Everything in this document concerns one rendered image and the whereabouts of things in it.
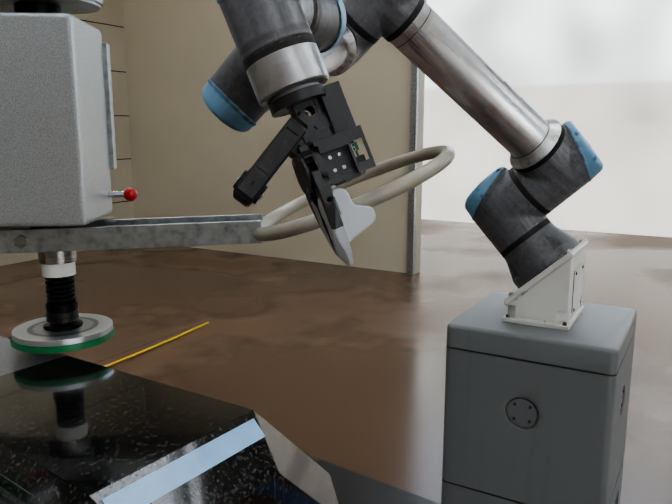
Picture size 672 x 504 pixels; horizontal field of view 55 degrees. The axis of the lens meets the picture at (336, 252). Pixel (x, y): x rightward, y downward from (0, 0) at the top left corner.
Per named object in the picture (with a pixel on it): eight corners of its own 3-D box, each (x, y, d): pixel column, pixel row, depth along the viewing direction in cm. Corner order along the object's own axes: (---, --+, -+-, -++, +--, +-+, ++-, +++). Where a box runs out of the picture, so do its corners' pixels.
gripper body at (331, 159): (379, 171, 75) (341, 73, 74) (311, 197, 74) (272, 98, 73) (363, 179, 83) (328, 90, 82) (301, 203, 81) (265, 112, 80)
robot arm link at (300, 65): (249, 59, 71) (243, 82, 81) (265, 101, 72) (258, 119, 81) (322, 34, 73) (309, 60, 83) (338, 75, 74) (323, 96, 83)
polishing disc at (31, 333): (1, 329, 148) (0, 324, 148) (94, 313, 161) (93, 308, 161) (27, 353, 132) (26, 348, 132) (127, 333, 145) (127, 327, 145)
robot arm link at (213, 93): (310, 42, 151) (178, 92, 91) (345, 0, 145) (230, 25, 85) (345, 78, 152) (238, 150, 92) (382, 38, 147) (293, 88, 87)
